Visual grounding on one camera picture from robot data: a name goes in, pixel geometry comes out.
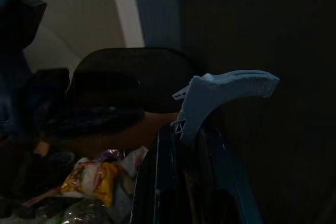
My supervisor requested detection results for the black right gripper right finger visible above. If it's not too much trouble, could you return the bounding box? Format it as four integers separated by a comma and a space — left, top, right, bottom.
199, 126, 265, 224

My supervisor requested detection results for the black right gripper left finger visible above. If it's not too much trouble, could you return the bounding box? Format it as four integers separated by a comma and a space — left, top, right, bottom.
132, 126, 190, 224

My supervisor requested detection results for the pale curved plastic piece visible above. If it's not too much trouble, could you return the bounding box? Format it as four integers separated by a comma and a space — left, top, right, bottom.
171, 70, 280, 141

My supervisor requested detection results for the black bin liner bag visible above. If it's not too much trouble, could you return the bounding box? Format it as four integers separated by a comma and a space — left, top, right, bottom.
34, 68, 144, 141

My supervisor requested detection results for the white crumpled paper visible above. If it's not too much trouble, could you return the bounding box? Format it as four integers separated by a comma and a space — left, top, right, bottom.
115, 146, 149, 178

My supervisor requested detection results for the yellow snack packet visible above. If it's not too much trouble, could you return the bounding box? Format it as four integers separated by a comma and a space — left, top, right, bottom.
60, 161, 121, 208

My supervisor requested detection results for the purple wrapper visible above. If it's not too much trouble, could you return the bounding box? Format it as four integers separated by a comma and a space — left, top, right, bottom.
101, 148, 122, 162

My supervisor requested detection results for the clear plastic bag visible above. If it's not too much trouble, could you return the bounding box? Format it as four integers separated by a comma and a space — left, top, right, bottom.
52, 198, 114, 224

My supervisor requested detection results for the white door frame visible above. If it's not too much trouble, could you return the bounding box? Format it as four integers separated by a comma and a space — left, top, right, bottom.
109, 0, 145, 49

